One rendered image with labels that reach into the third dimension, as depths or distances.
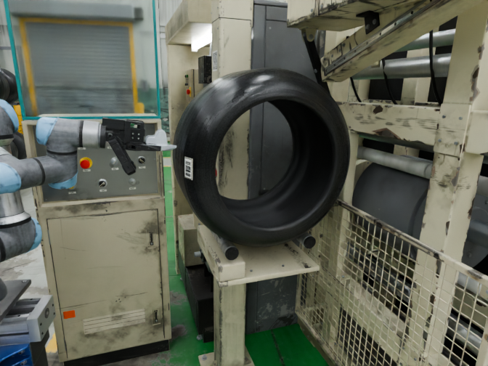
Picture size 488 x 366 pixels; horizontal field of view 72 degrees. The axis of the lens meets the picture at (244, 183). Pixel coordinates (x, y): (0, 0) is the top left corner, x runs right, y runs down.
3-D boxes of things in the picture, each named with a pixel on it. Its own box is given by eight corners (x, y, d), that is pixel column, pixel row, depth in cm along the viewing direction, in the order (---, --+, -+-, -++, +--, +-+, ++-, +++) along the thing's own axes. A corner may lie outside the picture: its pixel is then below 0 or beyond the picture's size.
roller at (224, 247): (208, 223, 139) (200, 216, 137) (215, 215, 139) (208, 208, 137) (232, 263, 107) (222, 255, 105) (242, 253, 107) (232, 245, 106)
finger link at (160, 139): (179, 132, 98) (146, 129, 95) (177, 152, 100) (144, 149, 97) (177, 131, 101) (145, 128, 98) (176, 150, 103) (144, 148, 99)
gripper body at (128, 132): (147, 123, 94) (100, 118, 90) (145, 153, 96) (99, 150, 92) (145, 120, 101) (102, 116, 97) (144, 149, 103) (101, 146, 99)
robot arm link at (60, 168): (28, 186, 92) (26, 148, 88) (66, 177, 102) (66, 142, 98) (46, 195, 89) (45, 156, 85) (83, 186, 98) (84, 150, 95)
